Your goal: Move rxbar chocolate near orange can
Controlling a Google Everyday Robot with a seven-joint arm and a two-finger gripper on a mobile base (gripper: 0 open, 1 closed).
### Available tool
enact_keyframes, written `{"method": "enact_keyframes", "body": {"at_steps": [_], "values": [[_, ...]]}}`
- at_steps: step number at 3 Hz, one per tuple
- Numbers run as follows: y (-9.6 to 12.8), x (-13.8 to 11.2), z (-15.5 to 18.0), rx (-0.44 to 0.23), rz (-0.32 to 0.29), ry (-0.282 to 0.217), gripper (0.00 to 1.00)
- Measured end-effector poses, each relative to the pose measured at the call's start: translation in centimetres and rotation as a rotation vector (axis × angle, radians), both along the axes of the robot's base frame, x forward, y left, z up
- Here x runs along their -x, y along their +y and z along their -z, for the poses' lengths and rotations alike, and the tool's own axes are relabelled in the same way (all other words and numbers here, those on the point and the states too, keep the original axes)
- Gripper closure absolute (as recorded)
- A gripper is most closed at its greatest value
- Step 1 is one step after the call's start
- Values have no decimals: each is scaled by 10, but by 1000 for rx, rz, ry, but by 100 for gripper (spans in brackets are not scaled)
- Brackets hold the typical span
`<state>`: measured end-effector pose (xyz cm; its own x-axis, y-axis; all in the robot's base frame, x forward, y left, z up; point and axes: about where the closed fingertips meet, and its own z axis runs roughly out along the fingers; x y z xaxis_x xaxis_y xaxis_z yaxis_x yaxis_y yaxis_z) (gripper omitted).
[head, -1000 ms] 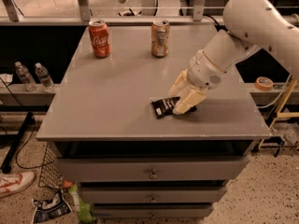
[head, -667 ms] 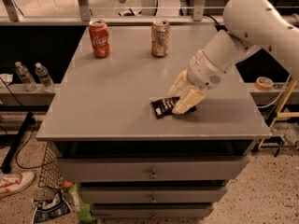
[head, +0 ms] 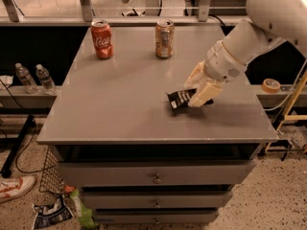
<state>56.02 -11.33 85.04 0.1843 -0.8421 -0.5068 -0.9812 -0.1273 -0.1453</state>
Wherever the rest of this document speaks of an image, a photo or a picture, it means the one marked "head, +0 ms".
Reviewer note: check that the masking tape roll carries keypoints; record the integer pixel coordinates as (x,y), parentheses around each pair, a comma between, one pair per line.
(270,86)

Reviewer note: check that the white orange sneaker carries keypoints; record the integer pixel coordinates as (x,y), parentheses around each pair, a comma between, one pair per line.
(12,188)

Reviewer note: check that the green spray bottle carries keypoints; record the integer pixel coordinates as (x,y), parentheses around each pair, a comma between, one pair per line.
(84,214)

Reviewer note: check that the black rxbar chocolate bar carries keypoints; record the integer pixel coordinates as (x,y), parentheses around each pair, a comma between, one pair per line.
(180,99)

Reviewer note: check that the middle grey drawer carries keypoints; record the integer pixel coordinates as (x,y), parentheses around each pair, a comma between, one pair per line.
(156,200)

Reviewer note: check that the clear water bottle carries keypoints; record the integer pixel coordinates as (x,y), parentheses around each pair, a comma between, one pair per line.
(46,80)
(26,78)

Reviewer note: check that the red coca-cola can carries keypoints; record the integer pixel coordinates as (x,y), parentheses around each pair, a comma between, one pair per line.
(101,36)

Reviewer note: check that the black metal stand leg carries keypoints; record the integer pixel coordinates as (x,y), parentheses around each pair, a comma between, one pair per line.
(16,143)

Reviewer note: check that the grey drawer cabinet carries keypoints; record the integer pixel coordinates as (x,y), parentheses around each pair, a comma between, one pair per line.
(116,111)

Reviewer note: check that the bottom grey drawer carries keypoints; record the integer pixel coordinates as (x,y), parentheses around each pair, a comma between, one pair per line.
(142,217)

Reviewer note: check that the orange soda can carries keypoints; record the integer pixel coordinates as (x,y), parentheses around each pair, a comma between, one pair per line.
(164,35)

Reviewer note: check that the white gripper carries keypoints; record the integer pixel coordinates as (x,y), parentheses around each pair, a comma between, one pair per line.
(223,63)

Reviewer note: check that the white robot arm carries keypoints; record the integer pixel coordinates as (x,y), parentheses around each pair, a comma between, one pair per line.
(269,24)

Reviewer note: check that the wire mesh rack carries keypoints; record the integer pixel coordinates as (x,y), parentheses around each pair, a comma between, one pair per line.
(50,181)

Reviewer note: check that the yellow metal frame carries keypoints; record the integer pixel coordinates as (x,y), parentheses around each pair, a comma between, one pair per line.
(285,113)

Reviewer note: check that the black chip bag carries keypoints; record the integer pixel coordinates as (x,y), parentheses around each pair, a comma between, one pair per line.
(48,215)

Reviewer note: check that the grey drawer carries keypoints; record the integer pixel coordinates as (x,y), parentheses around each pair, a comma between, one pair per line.
(142,217)
(156,200)
(110,175)

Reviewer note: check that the top grey drawer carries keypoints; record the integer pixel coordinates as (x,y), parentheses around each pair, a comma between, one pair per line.
(110,175)

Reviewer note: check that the right clear water bottle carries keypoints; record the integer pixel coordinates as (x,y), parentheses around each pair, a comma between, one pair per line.
(46,80)

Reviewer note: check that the left clear water bottle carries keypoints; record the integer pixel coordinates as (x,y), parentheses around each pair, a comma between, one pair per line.
(26,78)

